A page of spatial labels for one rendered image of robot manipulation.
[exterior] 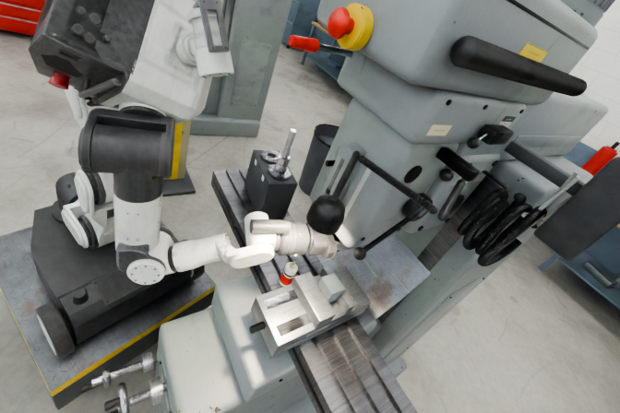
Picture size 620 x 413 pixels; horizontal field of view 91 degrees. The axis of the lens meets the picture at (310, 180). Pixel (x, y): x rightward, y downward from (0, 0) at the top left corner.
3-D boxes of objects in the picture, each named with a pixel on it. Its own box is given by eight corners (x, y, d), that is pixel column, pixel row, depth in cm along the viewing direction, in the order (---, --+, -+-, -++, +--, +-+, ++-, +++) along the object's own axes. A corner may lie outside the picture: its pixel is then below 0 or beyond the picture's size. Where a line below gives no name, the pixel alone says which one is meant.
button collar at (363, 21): (352, 55, 43) (371, 9, 40) (329, 40, 47) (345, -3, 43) (363, 57, 44) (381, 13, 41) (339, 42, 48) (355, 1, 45)
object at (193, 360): (166, 484, 112) (179, 436, 79) (150, 393, 131) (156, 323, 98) (333, 382, 159) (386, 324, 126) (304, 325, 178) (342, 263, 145)
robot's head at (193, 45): (185, 79, 59) (212, 72, 54) (172, 23, 57) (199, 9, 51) (214, 78, 64) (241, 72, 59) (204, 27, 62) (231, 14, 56)
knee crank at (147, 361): (81, 401, 96) (79, 394, 93) (81, 382, 100) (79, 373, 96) (158, 370, 109) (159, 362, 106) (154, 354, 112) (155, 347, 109)
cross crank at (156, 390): (108, 442, 85) (106, 430, 78) (104, 398, 92) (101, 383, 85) (170, 413, 94) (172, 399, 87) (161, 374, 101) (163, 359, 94)
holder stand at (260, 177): (256, 219, 120) (269, 181, 109) (244, 183, 135) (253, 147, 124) (284, 218, 126) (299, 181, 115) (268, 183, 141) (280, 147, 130)
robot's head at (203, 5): (192, 60, 59) (202, 52, 52) (182, 11, 56) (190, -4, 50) (224, 58, 62) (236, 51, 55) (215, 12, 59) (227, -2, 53)
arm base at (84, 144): (86, 183, 60) (72, 159, 50) (96, 126, 64) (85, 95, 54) (170, 188, 66) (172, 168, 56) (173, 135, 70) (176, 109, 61)
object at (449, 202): (442, 224, 46) (447, 218, 45) (434, 218, 46) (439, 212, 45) (463, 186, 59) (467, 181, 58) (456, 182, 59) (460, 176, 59)
